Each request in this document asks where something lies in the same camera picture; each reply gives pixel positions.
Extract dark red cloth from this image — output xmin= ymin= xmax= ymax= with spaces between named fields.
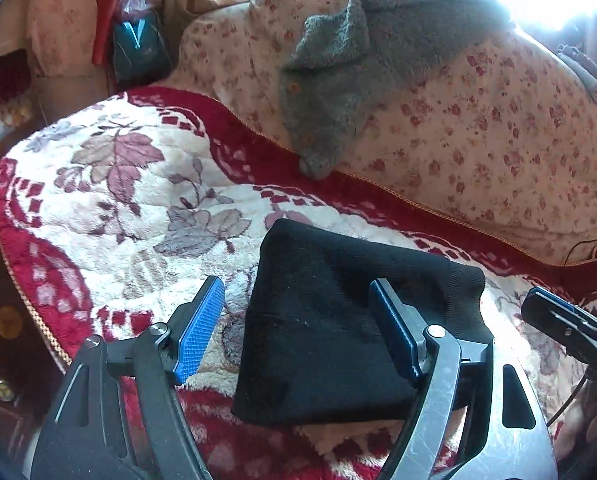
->
xmin=0 ymin=57 xmax=34 ymax=106

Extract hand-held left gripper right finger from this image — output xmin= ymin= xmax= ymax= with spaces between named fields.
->
xmin=368 ymin=277 xmax=559 ymax=480

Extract teal bag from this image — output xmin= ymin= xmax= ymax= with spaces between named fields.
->
xmin=112 ymin=10 xmax=174 ymax=83

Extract grey folded cloth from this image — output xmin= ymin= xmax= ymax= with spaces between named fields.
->
xmin=558 ymin=42 xmax=597 ymax=121

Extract grey fleece garment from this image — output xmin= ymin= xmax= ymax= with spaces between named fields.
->
xmin=278 ymin=0 xmax=514 ymax=181

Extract red cloth bag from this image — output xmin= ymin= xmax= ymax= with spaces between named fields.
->
xmin=92 ymin=0 xmax=129 ymax=66

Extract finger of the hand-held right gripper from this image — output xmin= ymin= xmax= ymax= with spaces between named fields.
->
xmin=521 ymin=287 xmax=597 ymax=357

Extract beige floral pillow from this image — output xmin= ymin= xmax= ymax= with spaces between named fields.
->
xmin=26 ymin=0 xmax=102 ymax=78

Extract black pants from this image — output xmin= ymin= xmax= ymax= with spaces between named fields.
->
xmin=231 ymin=218 xmax=496 ymax=428

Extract red white floral blanket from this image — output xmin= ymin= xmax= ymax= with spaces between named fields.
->
xmin=0 ymin=85 xmax=597 ymax=480

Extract dark wooden cabinet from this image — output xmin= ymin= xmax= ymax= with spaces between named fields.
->
xmin=0 ymin=240 xmax=74 ymax=461

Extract black cable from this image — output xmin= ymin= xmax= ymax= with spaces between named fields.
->
xmin=551 ymin=305 xmax=597 ymax=423

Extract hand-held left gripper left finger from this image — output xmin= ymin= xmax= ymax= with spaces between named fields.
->
xmin=31 ymin=276 xmax=226 ymax=480

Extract beige floral quilt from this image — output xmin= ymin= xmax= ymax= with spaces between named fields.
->
xmin=171 ymin=0 xmax=597 ymax=266

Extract person's right hand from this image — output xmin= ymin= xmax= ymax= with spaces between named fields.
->
xmin=554 ymin=389 xmax=597 ymax=457

